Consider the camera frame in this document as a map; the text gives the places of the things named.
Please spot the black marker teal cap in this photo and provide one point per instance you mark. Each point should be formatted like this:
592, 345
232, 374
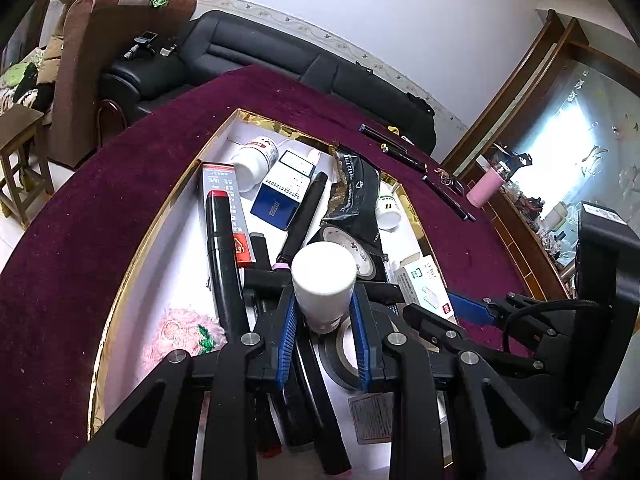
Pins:
450, 202

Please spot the thin black pen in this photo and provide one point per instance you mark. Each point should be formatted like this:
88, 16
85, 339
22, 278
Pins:
381, 138

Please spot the grey white carton box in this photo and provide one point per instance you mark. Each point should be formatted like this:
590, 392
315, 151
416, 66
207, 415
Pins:
223, 211

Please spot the white card box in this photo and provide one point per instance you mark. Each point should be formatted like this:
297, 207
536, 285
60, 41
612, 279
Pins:
420, 283

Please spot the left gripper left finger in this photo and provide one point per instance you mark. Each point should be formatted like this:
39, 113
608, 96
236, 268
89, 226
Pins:
277, 328

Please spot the wooden stool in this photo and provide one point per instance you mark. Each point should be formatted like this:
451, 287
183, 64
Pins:
25, 172

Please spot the wooden cabinet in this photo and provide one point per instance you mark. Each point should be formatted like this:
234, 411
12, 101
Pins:
537, 270

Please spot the burgundy bedspread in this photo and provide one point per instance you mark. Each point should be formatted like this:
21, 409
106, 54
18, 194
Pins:
59, 285

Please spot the white barcode medicine box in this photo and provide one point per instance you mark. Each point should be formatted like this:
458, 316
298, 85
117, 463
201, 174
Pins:
372, 414

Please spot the pink thermos bottle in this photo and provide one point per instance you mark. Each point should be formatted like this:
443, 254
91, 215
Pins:
485, 188

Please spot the long black marker white caps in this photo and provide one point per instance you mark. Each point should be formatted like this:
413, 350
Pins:
328, 440

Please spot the black leather headboard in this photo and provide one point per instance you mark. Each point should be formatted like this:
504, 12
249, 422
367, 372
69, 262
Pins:
218, 42

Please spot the white green medicine bottle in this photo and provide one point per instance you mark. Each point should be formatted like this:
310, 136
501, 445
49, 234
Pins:
387, 212

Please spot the pink plush toy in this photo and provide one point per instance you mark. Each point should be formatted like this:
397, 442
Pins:
182, 329

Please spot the white blue medicine box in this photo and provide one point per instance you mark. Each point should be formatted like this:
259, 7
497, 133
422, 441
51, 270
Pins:
284, 187

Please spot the black marker pink cap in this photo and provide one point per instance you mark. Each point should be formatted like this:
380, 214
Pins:
299, 227

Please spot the key bunch black fob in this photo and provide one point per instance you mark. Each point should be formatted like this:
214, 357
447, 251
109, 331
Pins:
450, 181

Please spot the brown armchair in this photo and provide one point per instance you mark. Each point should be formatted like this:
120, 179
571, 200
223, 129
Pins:
96, 32

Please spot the person in beige coat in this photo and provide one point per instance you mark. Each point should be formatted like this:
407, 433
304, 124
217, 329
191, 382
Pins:
39, 95

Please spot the black snack packet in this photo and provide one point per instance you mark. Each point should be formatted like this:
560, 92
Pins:
354, 196

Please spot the black marker gold cap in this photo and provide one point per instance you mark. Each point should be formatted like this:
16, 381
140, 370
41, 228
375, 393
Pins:
403, 158

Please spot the small white bottle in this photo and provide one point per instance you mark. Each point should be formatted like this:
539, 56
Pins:
323, 276

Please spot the white medicine bottle red label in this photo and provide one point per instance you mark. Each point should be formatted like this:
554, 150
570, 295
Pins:
253, 161

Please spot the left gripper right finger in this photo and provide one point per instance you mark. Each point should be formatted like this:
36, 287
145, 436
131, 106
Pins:
370, 324

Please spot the black tape roll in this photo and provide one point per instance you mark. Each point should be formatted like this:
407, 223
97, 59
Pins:
369, 258
332, 351

